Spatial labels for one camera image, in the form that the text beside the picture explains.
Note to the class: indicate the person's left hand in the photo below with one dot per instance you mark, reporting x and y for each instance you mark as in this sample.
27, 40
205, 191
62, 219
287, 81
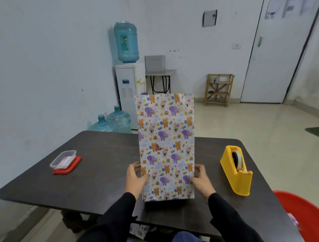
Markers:
132, 182

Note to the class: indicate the person's right hand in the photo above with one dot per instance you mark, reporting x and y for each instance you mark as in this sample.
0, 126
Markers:
204, 183

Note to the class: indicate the person's right thumb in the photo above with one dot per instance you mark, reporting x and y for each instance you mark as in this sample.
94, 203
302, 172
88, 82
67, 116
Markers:
194, 180

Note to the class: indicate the person's left thumb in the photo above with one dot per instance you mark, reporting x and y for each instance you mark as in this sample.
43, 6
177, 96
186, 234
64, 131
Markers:
145, 179

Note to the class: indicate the animal print gift-wrapped box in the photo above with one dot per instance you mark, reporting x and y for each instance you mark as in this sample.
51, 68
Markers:
165, 139

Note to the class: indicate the person's left forearm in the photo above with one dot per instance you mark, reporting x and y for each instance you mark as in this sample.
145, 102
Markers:
114, 219

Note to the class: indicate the person's right forearm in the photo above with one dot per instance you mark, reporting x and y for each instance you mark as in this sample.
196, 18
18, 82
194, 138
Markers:
229, 222

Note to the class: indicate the yellow tape dispenser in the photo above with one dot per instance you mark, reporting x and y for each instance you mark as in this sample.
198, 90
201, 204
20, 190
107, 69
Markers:
235, 178

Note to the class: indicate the clear tape roll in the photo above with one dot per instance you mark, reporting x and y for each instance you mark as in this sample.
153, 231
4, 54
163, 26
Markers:
237, 159

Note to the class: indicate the wrapping paper scrap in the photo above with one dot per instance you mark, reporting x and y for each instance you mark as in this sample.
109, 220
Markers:
139, 230

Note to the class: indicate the person's blue trouser leg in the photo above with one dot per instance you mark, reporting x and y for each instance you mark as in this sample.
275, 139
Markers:
185, 237

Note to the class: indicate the large blue water bottle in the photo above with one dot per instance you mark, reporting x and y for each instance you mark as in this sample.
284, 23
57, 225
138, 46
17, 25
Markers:
119, 121
99, 126

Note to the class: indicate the red container lid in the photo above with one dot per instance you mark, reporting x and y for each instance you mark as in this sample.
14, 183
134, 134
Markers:
73, 165

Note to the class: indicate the dark table base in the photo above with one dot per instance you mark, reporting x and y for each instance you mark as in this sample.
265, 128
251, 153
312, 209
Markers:
74, 220

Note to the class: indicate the clear plastic container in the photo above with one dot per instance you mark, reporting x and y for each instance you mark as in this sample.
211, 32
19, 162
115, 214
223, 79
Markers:
63, 159

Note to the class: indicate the white water dispenser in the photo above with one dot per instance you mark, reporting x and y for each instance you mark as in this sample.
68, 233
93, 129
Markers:
127, 92

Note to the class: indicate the wooden shelf rack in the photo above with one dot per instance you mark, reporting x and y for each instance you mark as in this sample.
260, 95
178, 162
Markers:
219, 89

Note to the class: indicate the small desk with black legs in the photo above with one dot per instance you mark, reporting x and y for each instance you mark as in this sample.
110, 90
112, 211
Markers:
160, 73

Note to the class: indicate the red plastic chair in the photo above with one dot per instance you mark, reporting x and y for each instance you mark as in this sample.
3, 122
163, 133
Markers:
302, 209

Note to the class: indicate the gray box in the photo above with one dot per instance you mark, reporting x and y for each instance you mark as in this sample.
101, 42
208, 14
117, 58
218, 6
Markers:
155, 62

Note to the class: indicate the dark flat object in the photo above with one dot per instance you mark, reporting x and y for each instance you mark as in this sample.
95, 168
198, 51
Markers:
313, 131

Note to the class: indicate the blue water bottle with label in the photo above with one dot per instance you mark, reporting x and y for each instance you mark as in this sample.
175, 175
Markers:
126, 42

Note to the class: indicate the white door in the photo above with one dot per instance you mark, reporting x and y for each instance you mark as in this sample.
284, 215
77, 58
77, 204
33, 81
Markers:
271, 64

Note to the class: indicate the paper sheet on door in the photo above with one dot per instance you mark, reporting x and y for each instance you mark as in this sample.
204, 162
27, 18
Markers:
308, 6
273, 8
291, 8

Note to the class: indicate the white wall switch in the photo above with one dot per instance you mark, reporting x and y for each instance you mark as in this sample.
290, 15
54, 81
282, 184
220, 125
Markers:
236, 46

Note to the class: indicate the gray wall panel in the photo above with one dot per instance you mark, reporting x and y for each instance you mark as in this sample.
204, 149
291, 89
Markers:
209, 18

